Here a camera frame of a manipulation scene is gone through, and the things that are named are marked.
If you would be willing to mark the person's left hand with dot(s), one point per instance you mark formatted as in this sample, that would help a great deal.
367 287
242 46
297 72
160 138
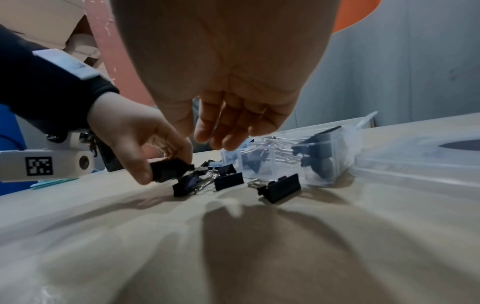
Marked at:
127 127

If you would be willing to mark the clear plastic lid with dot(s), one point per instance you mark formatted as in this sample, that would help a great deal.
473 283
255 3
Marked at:
416 166

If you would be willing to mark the person's right hand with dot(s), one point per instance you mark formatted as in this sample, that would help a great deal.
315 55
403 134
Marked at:
225 53

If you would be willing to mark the large black binder clip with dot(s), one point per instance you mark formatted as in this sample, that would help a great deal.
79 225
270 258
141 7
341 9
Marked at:
322 148

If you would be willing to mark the orange round object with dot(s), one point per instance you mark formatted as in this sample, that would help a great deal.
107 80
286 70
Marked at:
352 13

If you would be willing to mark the white cardboard box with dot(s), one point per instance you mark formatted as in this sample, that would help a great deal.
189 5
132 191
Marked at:
45 20

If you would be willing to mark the clear plastic box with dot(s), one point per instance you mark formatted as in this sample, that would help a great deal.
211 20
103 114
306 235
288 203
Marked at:
285 160

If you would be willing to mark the white wrist camera with marker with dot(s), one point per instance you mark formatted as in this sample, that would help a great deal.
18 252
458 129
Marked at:
67 164

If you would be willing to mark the person's left forearm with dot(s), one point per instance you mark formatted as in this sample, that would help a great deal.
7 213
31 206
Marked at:
45 89

